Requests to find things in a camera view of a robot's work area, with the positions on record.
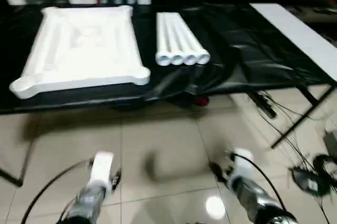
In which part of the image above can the coil of black cable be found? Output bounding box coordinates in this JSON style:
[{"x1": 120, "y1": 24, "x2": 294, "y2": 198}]
[{"x1": 312, "y1": 152, "x2": 337, "y2": 182}]

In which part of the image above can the black router with antennas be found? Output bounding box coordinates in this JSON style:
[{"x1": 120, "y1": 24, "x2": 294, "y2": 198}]
[{"x1": 289, "y1": 166, "x2": 324, "y2": 193}]

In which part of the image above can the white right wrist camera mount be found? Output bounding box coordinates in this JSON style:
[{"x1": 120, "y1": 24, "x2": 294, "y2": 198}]
[{"x1": 227, "y1": 148, "x2": 255, "y2": 182}]

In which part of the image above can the white plastic table leg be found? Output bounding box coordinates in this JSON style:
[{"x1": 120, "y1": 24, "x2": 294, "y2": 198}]
[
  {"x1": 162, "y1": 12, "x2": 185, "y2": 66},
  {"x1": 175, "y1": 12, "x2": 212, "y2": 65},
  {"x1": 168, "y1": 12, "x2": 199, "y2": 66},
  {"x1": 155, "y1": 12, "x2": 172, "y2": 66}
]

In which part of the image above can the black metal table leg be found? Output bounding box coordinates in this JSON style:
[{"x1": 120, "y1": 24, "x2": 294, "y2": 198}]
[
  {"x1": 0, "y1": 142, "x2": 35, "y2": 187},
  {"x1": 271, "y1": 79, "x2": 337, "y2": 149}
]

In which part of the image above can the black plastic mat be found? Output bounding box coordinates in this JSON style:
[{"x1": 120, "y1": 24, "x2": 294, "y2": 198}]
[{"x1": 0, "y1": 3, "x2": 337, "y2": 116}]

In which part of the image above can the white plastic table top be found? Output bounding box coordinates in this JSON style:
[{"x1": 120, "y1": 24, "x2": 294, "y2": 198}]
[{"x1": 9, "y1": 5, "x2": 151, "y2": 100}]

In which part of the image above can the black power strip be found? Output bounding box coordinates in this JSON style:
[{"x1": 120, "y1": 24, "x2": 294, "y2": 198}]
[{"x1": 252, "y1": 91, "x2": 277, "y2": 119}]

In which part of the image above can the grey electronics box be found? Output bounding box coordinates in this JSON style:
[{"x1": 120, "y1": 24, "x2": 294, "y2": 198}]
[{"x1": 325, "y1": 130, "x2": 337, "y2": 154}]

